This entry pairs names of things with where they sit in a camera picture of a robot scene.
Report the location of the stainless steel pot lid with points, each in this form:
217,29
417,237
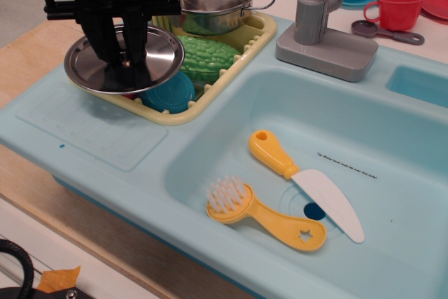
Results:
163,56

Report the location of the red plastic cup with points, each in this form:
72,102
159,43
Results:
130,96

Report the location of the green bitter gourd toy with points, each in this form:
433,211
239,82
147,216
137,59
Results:
204,58

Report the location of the blue plastic bowl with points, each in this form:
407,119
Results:
172,96

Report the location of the yellow plastic dish rack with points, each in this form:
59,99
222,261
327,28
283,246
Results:
249,40

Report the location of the grey toy faucet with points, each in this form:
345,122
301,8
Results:
308,43

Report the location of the yellow dish brush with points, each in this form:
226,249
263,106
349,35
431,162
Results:
230,200

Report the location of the light blue toy sink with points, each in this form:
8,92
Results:
132,192

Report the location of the grey measuring spoon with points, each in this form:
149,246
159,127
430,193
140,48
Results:
370,30

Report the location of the orange tape piece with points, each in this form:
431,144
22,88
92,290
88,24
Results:
57,280

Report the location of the black device with screw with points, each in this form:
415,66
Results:
70,293

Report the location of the yellow handled toy knife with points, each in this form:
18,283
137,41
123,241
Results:
266,148

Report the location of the red cup with handle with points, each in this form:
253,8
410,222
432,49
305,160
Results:
393,15

